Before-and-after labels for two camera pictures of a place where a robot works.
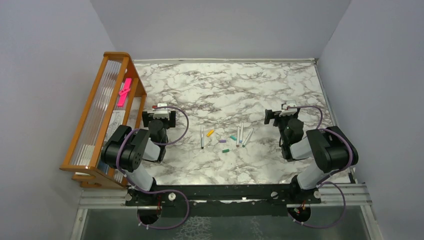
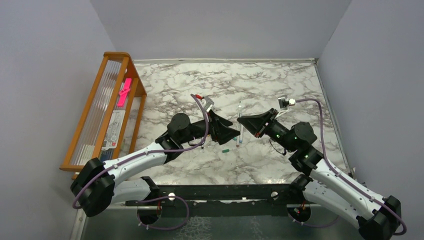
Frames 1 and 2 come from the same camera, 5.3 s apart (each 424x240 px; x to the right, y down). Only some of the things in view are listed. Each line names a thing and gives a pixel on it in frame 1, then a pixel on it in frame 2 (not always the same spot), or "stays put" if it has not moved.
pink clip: (123, 92) stays put
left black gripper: (148, 117) -> (219, 134)
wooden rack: (117, 100) stays put
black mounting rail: (247, 200) stays put
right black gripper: (275, 114) -> (257, 124)
